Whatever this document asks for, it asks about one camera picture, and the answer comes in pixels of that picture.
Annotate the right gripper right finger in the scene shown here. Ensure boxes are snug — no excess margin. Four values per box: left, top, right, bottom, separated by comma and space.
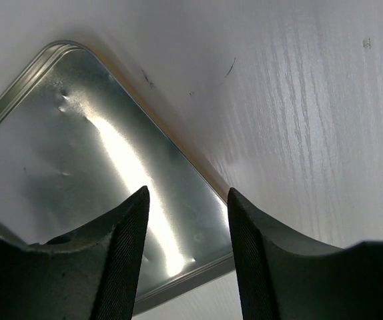
228, 189, 383, 319

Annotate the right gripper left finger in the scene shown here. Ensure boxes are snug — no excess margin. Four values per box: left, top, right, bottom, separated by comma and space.
0, 187, 149, 319

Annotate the silver tin lid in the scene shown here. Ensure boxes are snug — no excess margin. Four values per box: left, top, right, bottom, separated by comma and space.
0, 41, 234, 314

